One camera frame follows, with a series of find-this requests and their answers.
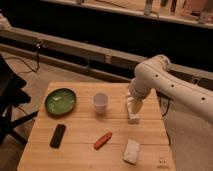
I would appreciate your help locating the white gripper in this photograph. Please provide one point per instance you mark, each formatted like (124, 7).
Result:
(135, 106)

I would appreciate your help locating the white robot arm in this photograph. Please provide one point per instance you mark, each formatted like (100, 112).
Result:
(153, 73)

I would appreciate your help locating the black office chair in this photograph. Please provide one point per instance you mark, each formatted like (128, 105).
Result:
(11, 95)

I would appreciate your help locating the black remote phone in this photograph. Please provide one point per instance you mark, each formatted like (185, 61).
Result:
(57, 136)

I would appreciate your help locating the translucent white cup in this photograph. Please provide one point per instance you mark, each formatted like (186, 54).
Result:
(100, 102)

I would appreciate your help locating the white tube bottle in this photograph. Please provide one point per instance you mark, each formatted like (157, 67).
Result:
(133, 118)

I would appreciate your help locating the wooden table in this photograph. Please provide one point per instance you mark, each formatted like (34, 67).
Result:
(84, 127)

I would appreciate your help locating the green round plate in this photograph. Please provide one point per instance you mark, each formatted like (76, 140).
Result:
(60, 102)

